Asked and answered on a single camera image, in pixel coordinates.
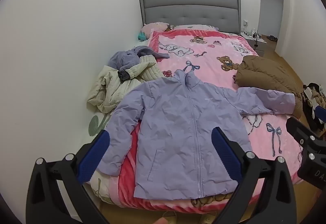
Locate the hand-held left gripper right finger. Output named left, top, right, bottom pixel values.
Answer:
left=211, top=126, right=298, bottom=224

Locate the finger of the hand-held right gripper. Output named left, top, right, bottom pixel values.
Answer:
left=316, top=105, right=326, bottom=123
left=286, top=117, right=317, bottom=149

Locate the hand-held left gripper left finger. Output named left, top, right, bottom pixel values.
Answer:
left=25, top=129, right=111, bottom=224

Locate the lavender zip jacket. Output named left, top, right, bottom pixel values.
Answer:
left=98, top=69, right=296, bottom=200

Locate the pile of mixed clothes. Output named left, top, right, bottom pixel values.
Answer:
left=303, top=83, right=326, bottom=130

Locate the floral bed sheet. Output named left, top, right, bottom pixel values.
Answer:
left=88, top=109, right=120, bottom=204

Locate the beige slipper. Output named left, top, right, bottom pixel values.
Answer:
left=162, top=211, right=177, bottom=224
left=200, top=211, right=218, bottom=224

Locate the brown down jacket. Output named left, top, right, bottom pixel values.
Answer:
left=234, top=55, right=305, bottom=119

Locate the beige quilted jacket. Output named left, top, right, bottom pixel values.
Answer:
left=87, top=56, right=163, bottom=114

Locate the white nightstand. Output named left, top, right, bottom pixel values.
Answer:
left=241, top=32, right=268, bottom=56

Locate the purple-grey fleece garment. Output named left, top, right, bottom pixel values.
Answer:
left=106, top=46, right=170, bottom=79

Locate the pink printed blanket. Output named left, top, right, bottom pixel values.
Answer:
left=109, top=29, right=303, bottom=217

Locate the pink pillow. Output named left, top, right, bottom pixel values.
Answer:
left=172, top=25, right=219, bottom=32

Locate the pink plush toy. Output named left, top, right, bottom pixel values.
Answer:
left=141, top=22, right=170, bottom=35

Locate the grey padded headboard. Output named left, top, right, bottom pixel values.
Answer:
left=139, top=0, right=241, bottom=34

